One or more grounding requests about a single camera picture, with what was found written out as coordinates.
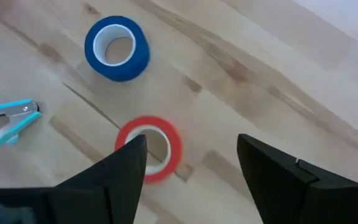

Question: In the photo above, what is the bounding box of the red tape roll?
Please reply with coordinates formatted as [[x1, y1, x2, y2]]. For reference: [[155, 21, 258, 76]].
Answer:
[[114, 115, 183, 185]]

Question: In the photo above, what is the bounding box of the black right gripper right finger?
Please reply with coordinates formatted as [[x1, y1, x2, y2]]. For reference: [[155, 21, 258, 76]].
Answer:
[[237, 133, 358, 224]]

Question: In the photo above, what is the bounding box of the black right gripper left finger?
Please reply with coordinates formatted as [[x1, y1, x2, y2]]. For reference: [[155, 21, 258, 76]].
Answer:
[[47, 134, 148, 224]]

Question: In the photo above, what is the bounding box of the blue tape roll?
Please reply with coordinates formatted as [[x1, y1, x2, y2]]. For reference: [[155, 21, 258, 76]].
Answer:
[[84, 15, 151, 83]]

